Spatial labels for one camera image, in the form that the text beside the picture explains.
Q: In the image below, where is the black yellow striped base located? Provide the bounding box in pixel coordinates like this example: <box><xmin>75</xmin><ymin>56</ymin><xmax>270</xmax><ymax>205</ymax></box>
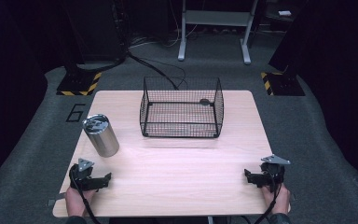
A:
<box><xmin>260</xmin><ymin>71</ymin><xmax>306</xmax><ymax>97</ymax></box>
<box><xmin>56</xmin><ymin>71</ymin><xmax>103</xmax><ymax>97</ymax></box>

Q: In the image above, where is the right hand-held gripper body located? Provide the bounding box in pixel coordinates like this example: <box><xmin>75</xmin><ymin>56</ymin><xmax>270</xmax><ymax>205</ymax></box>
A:
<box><xmin>258</xmin><ymin>154</ymin><xmax>292</xmax><ymax>191</ymax></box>

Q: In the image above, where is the black equipment cabinet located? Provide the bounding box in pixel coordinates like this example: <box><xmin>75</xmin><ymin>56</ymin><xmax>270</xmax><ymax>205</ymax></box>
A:
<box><xmin>60</xmin><ymin>0</ymin><xmax>129</xmax><ymax>64</ymax></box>

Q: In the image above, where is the stainless steel tumbler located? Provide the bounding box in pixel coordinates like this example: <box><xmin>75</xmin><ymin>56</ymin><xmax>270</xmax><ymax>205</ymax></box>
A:
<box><xmin>82</xmin><ymin>113</ymin><xmax>120</xmax><ymax>159</ymax></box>

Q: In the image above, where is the black floor cable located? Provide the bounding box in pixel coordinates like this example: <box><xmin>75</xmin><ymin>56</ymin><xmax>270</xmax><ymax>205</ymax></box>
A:
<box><xmin>126</xmin><ymin>50</ymin><xmax>188</xmax><ymax>91</ymax></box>

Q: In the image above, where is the person's right hand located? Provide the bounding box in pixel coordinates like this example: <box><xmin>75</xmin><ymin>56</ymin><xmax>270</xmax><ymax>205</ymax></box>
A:
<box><xmin>260</xmin><ymin>182</ymin><xmax>292</xmax><ymax>217</ymax></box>

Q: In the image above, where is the person's left hand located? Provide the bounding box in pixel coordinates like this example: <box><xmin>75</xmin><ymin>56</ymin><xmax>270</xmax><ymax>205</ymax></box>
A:
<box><xmin>64</xmin><ymin>186</ymin><xmax>97</xmax><ymax>218</ymax></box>

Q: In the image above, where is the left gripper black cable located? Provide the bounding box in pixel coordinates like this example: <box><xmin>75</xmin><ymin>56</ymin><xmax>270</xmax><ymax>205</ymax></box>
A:
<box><xmin>71</xmin><ymin>174</ymin><xmax>103</xmax><ymax>224</ymax></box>

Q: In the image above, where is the white metal stand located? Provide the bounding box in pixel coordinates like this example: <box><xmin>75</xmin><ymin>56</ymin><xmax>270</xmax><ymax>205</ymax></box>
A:
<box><xmin>177</xmin><ymin>0</ymin><xmax>259</xmax><ymax>65</ymax></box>

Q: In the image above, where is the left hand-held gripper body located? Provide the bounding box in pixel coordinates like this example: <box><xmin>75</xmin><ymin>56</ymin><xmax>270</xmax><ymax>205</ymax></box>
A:
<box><xmin>69</xmin><ymin>158</ymin><xmax>106</xmax><ymax>191</ymax></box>

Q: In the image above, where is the black wire basket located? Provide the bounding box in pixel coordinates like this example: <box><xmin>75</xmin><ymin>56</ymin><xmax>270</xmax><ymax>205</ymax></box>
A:
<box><xmin>139</xmin><ymin>76</ymin><xmax>225</xmax><ymax>139</ymax></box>

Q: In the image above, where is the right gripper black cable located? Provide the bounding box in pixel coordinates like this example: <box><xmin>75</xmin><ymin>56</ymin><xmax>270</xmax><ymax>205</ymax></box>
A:
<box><xmin>254</xmin><ymin>174</ymin><xmax>283</xmax><ymax>224</ymax></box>

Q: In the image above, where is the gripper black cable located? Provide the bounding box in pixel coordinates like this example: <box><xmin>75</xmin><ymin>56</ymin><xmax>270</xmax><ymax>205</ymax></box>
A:
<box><xmin>71</xmin><ymin>174</ymin><xmax>103</xmax><ymax>224</ymax></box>
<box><xmin>254</xmin><ymin>174</ymin><xmax>283</xmax><ymax>224</ymax></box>

